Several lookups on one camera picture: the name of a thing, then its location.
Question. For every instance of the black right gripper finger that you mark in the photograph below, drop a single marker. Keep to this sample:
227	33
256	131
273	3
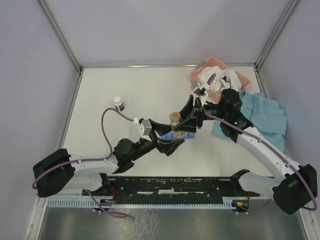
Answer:
188	112
187	125

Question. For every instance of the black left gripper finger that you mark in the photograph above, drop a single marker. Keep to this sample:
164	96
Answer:
168	147
160	128

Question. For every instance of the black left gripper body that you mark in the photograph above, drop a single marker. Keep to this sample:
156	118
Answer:
145	145

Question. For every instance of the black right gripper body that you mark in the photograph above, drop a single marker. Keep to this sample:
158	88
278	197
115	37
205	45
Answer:
213	109

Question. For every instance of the blue weekly pill organizer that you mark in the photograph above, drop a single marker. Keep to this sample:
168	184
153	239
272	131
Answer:
169	136

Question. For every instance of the clear bottle of yellow capsules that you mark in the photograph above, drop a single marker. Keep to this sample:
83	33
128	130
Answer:
175	118

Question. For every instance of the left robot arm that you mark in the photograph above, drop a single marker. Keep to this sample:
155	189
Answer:
62	171

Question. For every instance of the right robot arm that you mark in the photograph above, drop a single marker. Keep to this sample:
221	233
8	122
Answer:
291	186

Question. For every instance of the white crumpled cloth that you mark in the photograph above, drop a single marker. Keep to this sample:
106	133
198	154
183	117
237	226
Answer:
224	78

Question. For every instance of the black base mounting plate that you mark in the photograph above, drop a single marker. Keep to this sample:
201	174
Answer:
123	186

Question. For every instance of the white pill bottle blue label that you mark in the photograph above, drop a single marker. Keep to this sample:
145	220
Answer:
118	104

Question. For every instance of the light blue cloth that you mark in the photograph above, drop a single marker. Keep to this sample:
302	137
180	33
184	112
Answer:
267	116

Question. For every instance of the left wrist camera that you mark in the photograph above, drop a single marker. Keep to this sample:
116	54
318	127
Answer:
144	128

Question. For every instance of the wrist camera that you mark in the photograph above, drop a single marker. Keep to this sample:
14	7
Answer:
144	128
201	87

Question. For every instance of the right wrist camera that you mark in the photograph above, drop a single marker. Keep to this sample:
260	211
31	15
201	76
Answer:
201	87

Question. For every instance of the light blue cable duct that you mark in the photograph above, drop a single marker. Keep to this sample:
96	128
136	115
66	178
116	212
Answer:
67	202

